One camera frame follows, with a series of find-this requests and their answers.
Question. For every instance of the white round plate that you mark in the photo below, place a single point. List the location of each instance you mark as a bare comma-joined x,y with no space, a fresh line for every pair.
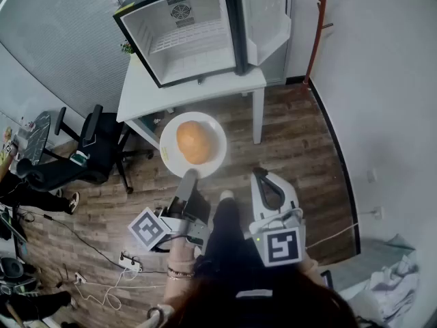
218,149

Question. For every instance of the small potted plant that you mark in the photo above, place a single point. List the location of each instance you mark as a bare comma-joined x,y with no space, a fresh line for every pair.
127,47

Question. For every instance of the person's white shoe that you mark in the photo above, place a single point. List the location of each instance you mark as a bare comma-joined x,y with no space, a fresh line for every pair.
227,194

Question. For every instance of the black headphones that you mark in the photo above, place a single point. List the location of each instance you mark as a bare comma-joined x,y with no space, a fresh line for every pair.
11,268

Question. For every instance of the person's left forearm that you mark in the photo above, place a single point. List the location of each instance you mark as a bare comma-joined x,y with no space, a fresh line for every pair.
179,282

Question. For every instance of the person's black trouser legs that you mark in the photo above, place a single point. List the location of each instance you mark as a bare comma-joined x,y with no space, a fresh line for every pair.
227,244

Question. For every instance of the red-brown coat rack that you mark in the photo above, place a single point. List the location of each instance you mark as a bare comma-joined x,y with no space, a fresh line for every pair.
315,33

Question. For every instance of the green white packet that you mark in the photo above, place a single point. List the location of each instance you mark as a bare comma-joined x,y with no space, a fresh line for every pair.
80,158

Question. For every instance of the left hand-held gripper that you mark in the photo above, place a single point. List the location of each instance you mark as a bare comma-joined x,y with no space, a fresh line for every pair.
147,230

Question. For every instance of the white crumpled cloth pile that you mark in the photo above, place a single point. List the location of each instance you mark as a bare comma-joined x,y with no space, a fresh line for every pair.
389,292

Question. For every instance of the black mini fridge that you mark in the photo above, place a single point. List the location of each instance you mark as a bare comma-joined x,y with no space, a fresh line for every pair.
191,50

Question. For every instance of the small white power strip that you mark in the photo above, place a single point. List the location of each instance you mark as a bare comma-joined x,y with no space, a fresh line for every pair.
81,277

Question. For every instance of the dark marbled round table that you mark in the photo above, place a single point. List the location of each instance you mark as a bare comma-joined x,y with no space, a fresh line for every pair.
37,138

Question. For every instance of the person's right forearm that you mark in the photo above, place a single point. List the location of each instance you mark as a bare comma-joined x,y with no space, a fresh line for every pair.
312,268

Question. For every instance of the round brown bread food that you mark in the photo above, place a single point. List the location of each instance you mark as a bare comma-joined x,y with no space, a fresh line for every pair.
193,142

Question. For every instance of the white wall socket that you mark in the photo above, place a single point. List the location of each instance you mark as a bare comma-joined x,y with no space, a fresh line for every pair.
377,212

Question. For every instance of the black bag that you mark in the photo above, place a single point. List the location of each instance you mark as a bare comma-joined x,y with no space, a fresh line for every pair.
34,304

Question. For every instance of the white table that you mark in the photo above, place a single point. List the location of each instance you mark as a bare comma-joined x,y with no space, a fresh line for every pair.
143,94

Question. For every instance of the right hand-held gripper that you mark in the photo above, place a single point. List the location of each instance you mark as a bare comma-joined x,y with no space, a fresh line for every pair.
282,246

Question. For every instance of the black office chair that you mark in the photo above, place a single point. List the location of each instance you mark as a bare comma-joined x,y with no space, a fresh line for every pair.
95,149

